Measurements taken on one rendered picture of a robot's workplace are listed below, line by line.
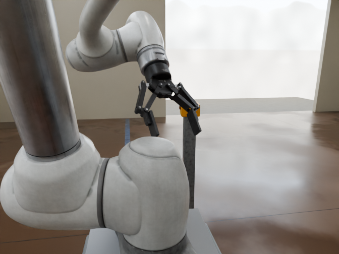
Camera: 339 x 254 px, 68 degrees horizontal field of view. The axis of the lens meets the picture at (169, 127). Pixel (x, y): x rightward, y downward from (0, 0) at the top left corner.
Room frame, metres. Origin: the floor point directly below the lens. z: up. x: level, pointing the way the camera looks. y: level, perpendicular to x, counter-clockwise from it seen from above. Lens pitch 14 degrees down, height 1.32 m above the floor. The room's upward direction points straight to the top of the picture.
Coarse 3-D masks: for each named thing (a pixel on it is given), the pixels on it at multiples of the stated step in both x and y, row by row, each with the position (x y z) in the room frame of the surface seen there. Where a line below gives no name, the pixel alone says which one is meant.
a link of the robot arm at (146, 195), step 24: (144, 144) 0.50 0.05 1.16; (168, 144) 0.51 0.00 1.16; (120, 168) 0.47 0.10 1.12; (144, 168) 0.45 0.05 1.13; (168, 168) 0.46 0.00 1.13; (120, 192) 0.44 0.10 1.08; (144, 192) 0.44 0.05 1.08; (168, 192) 0.45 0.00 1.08; (120, 216) 0.44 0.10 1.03; (144, 216) 0.44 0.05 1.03; (168, 216) 0.45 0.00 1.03; (144, 240) 0.45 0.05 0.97; (168, 240) 0.45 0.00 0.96
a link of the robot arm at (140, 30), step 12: (144, 12) 0.84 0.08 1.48; (132, 24) 0.79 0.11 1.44; (144, 24) 0.79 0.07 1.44; (156, 24) 0.83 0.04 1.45; (120, 36) 0.77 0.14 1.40; (132, 36) 0.77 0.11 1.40; (144, 36) 0.77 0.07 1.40; (156, 36) 0.78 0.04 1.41; (132, 48) 0.77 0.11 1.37; (132, 60) 0.80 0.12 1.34
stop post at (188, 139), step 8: (184, 112) 1.57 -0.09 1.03; (184, 120) 1.59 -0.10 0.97; (184, 128) 1.59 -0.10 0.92; (184, 136) 1.59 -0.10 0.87; (192, 136) 1.59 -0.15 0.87; (184, 144) 1.59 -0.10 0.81; (192, 144) 1.59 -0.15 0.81; (184, 152) 1.59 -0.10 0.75; (192, 152) 1.59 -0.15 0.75; (184, 160) 1.59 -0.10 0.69; (192, 160) 1.59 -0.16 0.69; (192, 168) 1.59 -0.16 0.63; (192, 176) 1.59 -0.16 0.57; (192, 184) 1.59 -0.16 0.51; (192, 192) 1.59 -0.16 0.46; (192, 200) 1.59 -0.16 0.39; (192, 208) 1.59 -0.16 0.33
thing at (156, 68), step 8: (160, 64) 0.73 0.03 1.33; (144, 72) 0.74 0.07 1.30; (152, 72) 0.71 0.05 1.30; (160, 72) 0.71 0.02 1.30; (168, 72) 0.73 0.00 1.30; (152, 80) 0.71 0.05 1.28; (160, 80) 0.73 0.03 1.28; (168, 80) 0.74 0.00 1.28; (152, 88) 0.70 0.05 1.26; (160, 96) 0.70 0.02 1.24; (168, 96) 0.71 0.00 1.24
